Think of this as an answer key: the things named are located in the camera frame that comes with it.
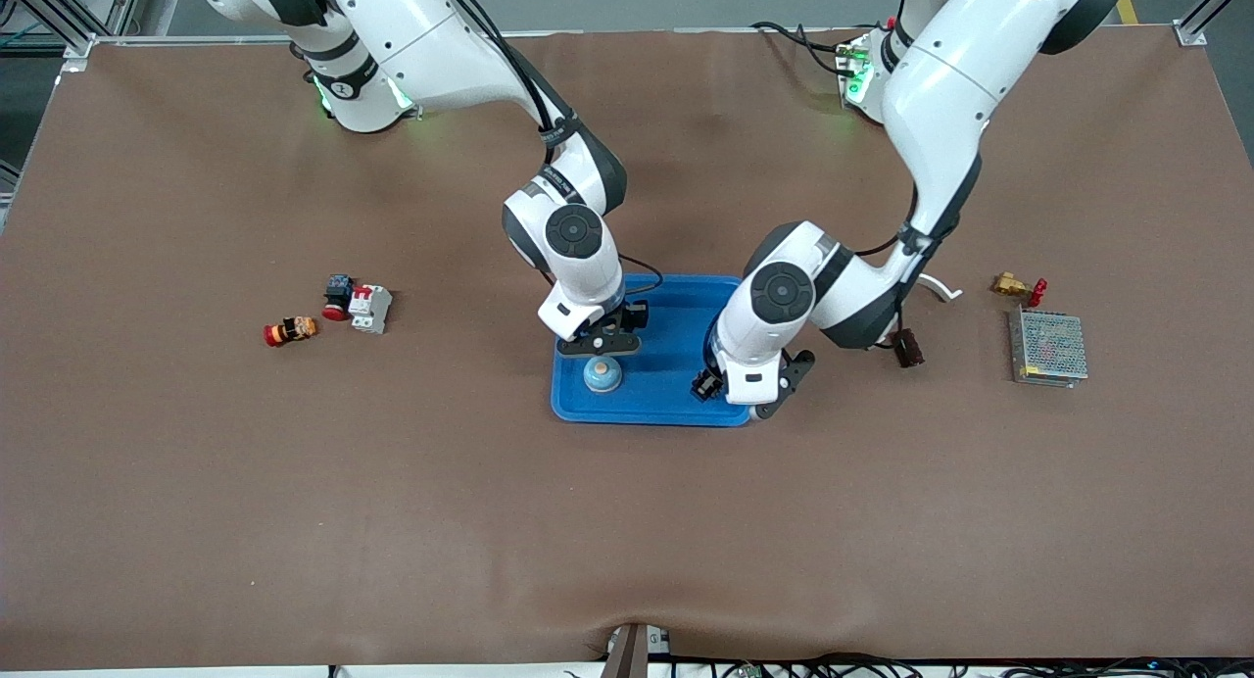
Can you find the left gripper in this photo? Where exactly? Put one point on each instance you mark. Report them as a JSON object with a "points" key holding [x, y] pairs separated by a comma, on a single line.
{"points": [[707, 381]]}

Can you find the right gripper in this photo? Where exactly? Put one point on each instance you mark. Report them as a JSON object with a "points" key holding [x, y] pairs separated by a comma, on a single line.
{"points": [[634, 316]]}

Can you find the small black relay block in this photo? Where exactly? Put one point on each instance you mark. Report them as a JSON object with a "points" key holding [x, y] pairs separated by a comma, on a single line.
{"points": [[703, 377]]}

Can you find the blue bell orange button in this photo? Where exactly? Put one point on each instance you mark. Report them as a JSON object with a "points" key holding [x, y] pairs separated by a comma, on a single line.
{"points": [[602, 374]]}

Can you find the dark cylindrical capacitor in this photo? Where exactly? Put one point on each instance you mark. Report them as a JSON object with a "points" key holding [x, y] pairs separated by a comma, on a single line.
{"points": [[909, 348]]}

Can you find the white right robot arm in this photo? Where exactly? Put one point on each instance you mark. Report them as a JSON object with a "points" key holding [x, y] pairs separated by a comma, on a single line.
{"points": [[431, 41]]}

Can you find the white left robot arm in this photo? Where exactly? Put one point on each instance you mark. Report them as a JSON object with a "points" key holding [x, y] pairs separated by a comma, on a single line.
{"points": [[960, 80]]}

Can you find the blue plastic tray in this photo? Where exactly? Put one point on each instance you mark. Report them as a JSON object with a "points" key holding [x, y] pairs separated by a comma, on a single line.
{"points": [[666, 399]]}

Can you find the white red circuit breaker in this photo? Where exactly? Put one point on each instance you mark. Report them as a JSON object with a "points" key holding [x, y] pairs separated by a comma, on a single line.
{"points": [[370, 309]]}

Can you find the white curved pipe clamp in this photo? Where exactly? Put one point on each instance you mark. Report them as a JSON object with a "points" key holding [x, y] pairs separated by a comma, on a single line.
{"points": [[942, 286]]}

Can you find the red black emergency stop button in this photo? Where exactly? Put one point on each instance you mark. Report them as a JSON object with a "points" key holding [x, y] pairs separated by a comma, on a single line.
{"points": [[338, 296]]}

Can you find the red orange push button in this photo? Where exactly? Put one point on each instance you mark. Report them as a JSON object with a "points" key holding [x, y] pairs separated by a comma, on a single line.
{"points": [[292, 331]]}

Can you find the metal mesh power supply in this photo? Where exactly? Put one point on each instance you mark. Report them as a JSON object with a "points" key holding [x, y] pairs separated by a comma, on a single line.
{"points": [[1048, 347]]}

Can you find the metal table edge bracket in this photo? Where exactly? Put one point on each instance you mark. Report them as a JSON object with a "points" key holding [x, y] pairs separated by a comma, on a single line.
{"points": [[632, 651]]}

